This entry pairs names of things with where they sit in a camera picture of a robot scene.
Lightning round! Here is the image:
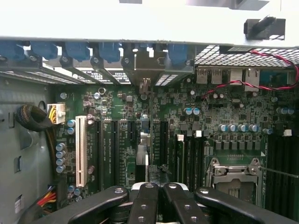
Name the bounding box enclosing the black plastic clip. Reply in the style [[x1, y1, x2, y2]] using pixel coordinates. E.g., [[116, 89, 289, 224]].
[[243, 15, 286, 41]]

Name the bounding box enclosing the silver socket locking lever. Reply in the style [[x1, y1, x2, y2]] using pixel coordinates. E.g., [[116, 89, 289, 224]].
[[259, 165, 299, 180]]

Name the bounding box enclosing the long black expansion slot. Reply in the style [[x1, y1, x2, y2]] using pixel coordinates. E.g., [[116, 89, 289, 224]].
[[96, 120, 104, 189], [160, 120, 169, 165], [111, 120, 119, 187]]

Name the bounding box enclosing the open black pc case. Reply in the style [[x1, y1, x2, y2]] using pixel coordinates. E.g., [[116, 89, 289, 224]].
[[0, 0, 299, 224]]

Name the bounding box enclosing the metal cpu socket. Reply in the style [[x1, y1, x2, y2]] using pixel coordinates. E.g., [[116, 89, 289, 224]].
[[206, 157, 267, 206]]

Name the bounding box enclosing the white power connector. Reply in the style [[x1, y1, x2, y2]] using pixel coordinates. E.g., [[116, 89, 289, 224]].
[[46, 104, 66, 126]]

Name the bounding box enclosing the red black twisted wire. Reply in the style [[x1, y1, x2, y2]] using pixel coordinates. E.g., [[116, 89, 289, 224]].
[[200, 49, 299, 100]]

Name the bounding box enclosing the green motherboard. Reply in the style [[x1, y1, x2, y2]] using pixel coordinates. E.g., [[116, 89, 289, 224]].
[[49, 67, 299, 210]]

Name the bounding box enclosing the red yellow wire bundle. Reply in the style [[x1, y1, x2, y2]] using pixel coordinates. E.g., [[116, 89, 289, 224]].
[[36, 185, 58, 210]]

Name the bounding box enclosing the white pci expansion slot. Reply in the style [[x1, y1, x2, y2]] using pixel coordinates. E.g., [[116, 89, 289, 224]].
[[75, 115, 87, 187]]

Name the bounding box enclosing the black braided cable sleeve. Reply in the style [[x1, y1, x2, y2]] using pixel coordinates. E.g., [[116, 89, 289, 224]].
[[15, 105, 52, 133]]

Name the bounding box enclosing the short black expansion slot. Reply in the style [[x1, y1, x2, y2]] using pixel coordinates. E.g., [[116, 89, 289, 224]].
[[127, 121, 136, 142]]

